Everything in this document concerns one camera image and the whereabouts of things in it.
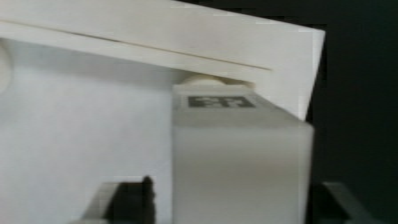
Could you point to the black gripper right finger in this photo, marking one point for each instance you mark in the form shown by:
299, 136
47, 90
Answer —
335, 207

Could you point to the white square tabletop tray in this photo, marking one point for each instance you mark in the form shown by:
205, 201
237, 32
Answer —
95, 56

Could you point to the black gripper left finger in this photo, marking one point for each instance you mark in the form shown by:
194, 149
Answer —
123, 204

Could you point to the white leg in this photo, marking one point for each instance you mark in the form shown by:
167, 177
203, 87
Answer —
242, 146

